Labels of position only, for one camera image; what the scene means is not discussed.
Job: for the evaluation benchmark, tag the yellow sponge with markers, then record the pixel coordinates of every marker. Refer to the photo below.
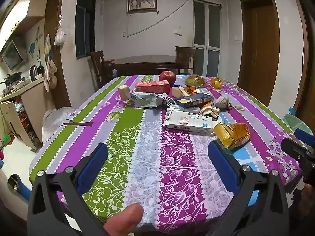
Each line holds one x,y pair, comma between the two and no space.
123,92

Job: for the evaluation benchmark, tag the black electric kettle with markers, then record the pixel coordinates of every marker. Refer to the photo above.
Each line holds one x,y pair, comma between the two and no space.
34,72

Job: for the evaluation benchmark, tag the plastic-wrapped cake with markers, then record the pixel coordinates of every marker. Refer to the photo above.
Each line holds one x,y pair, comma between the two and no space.
195,80

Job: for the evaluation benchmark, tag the red apple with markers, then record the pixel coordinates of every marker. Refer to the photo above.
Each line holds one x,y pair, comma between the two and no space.
167,77

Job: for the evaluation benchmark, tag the blue cardboard box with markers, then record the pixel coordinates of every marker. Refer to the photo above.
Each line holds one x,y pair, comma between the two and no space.
194,100

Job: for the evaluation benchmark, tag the dark window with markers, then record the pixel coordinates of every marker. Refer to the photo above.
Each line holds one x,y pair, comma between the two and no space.
85,24

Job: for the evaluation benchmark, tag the brown panelled wooden door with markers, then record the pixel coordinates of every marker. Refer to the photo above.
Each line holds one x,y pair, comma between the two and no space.
301,54

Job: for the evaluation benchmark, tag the white wall switch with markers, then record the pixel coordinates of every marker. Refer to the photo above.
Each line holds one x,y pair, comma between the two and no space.
176,32

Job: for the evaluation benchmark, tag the blue tape strip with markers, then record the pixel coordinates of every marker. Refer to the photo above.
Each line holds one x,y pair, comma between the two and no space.
291,109

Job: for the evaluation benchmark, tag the dark wooden chair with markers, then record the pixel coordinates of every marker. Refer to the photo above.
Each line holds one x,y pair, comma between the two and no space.
184,54
98,66

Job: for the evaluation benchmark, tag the red carton box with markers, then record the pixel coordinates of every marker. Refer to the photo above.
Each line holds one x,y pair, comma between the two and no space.
152,87

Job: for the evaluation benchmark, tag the dark wooden dining table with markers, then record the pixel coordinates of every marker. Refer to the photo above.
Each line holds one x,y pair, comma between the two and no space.
147,62

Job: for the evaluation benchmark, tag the person's left hand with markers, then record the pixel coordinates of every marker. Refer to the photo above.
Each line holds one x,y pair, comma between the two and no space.
125,218

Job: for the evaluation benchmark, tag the hanging oven mitts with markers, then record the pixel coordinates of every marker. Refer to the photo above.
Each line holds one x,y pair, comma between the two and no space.
50,73

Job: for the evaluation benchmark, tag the white medicine box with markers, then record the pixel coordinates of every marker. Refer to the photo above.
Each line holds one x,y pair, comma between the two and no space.
189,123

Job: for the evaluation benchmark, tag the steel range hood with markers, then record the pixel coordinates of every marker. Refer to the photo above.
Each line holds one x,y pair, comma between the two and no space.
14,54

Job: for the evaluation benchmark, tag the gold box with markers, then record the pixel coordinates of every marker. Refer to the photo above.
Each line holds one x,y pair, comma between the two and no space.
232,132

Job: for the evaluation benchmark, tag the kitchen counter cabinet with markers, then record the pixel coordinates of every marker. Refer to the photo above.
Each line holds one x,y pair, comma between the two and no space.
27,110

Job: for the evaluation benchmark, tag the framed wall picture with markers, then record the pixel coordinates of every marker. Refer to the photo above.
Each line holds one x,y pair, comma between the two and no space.
142,2

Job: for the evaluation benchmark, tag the yellowish hanging bag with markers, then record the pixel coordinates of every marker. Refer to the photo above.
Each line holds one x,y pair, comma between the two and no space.
47,45

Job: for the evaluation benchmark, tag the kitchen wall cabinet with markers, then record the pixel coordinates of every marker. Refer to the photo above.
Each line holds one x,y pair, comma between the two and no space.
27,12

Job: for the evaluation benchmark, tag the grey tissue ball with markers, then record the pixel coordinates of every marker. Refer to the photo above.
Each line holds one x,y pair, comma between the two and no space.
222,102

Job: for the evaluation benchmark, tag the white plastic sack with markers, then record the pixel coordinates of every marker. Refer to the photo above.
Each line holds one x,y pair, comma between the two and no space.
55,123

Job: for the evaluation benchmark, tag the frosted glass double door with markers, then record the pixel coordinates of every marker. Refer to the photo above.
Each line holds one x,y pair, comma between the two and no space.
206,39

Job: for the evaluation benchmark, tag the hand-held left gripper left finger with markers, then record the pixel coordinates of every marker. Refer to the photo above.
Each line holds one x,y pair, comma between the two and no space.
94,162

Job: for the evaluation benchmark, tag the green lined trash bin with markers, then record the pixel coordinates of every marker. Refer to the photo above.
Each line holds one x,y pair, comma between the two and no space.
294,125

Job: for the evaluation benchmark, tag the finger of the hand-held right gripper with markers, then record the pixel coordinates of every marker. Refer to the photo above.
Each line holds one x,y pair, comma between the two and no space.
295,148
304,134

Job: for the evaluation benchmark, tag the white crumpled tissue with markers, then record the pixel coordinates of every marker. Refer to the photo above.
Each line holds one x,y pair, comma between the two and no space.
173,107

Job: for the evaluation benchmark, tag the yellow crumpled wrapper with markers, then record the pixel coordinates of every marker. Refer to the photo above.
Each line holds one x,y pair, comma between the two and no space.
216,82

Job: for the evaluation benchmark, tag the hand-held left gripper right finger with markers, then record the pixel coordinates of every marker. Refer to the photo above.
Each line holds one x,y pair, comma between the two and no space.
221,162

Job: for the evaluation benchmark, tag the orange and white snack bag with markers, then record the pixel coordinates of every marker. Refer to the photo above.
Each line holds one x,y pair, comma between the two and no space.
209,110
192,90

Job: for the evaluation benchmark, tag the white hanging plastic bag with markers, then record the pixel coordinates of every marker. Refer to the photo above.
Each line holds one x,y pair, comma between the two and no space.
59,35

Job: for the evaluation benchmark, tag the black wok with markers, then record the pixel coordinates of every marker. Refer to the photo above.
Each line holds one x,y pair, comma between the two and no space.
12,77

